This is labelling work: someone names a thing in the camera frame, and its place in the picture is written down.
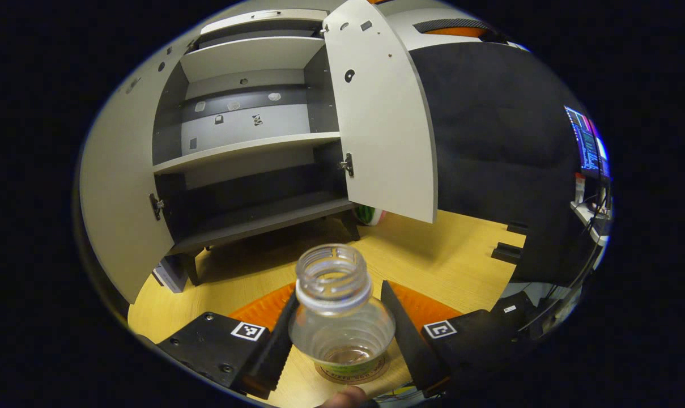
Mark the computer monitor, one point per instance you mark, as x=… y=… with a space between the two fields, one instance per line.
x=588 y=141

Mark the black backdrop cloth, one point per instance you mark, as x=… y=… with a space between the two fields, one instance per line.
x=489 y=141

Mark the metal door hinge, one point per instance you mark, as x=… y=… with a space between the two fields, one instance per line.
x=348 y=164
x=156 y=205

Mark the white side table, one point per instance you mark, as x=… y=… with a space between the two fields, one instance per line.
x=591 y=218

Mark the black stand foot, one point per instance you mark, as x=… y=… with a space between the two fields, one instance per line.
x=506 y=253
x=517 y=229

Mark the white and grey cabinet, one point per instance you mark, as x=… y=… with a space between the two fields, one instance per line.
x=251 y=221

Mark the round brown coaster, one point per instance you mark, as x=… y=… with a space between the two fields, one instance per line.
x=376 y=371

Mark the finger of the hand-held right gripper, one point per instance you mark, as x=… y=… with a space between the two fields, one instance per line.
x=455 y=25

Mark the watermelon slice toy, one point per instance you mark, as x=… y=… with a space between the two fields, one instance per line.
x=370 y=215

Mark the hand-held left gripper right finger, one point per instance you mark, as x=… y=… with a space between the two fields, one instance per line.
x=416 y=351

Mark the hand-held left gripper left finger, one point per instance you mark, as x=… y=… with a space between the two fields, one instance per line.
x=263 y=357

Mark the white cabinet drawer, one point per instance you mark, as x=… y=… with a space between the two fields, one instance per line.
x=297 y=17

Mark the white cabinet door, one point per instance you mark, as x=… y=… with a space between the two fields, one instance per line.
x=115 y=192
x=382 y=130

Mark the clear plastic bottle green label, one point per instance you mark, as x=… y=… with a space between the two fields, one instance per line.
x=336 y=317

